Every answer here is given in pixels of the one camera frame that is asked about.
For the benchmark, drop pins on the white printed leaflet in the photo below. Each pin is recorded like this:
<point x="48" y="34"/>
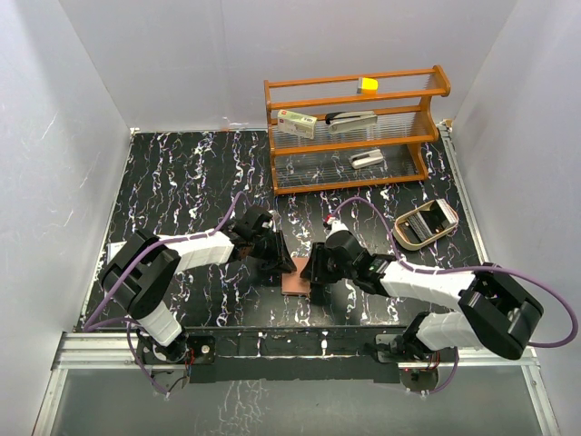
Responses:
<point x="112" y="249"/>

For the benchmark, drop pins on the white staples box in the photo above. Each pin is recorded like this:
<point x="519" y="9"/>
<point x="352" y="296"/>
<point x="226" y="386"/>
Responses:
<point x="301" y="125"/>

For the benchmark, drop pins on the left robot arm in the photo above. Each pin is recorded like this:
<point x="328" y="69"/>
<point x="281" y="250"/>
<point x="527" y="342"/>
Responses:
<point x="140" y="274"/>

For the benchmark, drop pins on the beige oval card tray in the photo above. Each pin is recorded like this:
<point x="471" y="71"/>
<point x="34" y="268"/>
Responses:
<point x="405" y="236"/>

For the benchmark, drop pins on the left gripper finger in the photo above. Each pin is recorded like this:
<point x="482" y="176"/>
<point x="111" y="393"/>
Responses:
<point x="279" y="265"/>
<point x="281" y="247"/>

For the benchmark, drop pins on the orange wooden shelf rack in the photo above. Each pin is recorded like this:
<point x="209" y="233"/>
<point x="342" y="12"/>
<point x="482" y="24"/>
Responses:
<point x="403" y="106"/>

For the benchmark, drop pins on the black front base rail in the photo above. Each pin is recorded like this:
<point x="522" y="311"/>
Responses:
<point x="304" y="354"/>

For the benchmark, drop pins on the stack of credit cards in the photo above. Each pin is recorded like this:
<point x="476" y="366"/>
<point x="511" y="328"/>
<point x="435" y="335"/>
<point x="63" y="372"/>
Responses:
<point x="449" y="216"/>

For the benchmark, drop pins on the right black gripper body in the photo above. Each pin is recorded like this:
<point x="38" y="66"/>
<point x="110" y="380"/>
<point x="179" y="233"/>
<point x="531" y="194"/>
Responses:
<point x="326" y="269"/>

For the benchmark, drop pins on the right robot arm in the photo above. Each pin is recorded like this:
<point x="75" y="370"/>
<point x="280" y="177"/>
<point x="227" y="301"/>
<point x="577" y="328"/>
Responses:
<point x="486" y="309"/>

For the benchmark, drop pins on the grey black stapler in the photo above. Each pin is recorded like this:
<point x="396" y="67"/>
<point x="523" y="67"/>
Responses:
<point x="342" y="122"/>

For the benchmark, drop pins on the pink leather card holder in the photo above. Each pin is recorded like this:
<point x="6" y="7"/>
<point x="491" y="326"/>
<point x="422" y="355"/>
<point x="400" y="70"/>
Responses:
<point x="292" y="284"/>

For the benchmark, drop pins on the small white stapler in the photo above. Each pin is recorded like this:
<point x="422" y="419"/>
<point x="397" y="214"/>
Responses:
<point x="365" y="159"/>

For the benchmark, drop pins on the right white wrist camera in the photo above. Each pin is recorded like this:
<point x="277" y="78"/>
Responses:
<point x="333" y="225"/>

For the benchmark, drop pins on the yellow grey eraser block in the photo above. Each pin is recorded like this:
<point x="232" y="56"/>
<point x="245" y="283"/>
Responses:
<point x="367" y="86"/>

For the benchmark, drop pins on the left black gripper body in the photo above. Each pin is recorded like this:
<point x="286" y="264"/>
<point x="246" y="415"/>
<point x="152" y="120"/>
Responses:
<point x="264" y="247"/>

